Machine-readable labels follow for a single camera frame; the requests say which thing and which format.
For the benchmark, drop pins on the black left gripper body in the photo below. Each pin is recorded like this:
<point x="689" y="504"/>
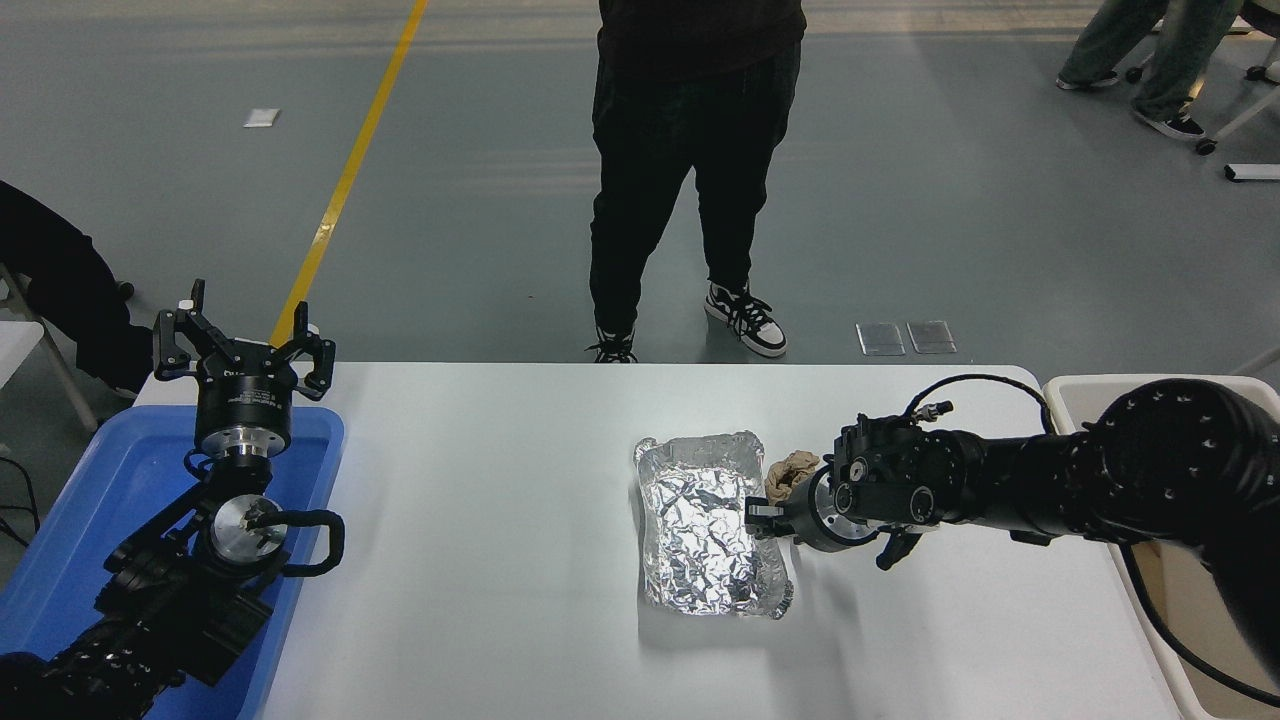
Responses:
<point x="245" y="395"/>

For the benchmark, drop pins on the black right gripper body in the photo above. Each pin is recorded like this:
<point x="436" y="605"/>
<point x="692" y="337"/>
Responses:
<point x="805" y="520"/>

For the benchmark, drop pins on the crinkled foil tray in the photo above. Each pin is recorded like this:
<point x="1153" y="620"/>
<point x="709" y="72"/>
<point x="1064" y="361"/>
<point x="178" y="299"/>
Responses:
<point x="695" y="520"/>

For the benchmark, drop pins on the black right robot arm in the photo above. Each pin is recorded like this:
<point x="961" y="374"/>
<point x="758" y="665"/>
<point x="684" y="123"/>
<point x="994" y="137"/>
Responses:
<point x="1050" y="480"/>

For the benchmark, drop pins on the clear floor plate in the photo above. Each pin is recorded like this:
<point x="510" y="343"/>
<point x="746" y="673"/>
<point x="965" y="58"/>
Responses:
<point x="880" y="339"/>
<point x="931" y="337"/>

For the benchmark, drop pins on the crumpled tan paper ball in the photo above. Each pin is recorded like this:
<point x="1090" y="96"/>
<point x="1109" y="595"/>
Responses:
<point x="788" y="472"/>

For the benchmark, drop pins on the seated person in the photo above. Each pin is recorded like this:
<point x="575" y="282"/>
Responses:
<point x="60" y="290"/>

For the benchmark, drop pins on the white chair with grey legs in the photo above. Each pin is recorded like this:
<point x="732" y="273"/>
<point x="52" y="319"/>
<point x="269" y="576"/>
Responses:
<point x="15" y="350"/>

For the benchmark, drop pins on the blue plastic tray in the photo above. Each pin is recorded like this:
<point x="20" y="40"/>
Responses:
<point x="90" y="500"/>

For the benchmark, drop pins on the white floor label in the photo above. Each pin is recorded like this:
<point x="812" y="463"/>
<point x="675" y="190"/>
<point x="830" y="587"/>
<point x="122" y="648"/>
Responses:
<point x="261" y="118"/>

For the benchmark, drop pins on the large pale bin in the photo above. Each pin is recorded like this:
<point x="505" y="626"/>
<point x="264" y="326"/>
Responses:
<point x="1065" y="400"/>

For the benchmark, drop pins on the standing person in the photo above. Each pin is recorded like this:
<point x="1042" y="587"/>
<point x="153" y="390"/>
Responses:
<point x="690" y="150"/>

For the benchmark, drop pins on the short white bar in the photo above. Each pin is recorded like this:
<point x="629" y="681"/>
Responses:
<point x="1252" y="172"/>

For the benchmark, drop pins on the walking person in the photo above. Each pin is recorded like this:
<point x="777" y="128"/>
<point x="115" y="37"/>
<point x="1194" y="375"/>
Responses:
<point x="1170" y="60"/>

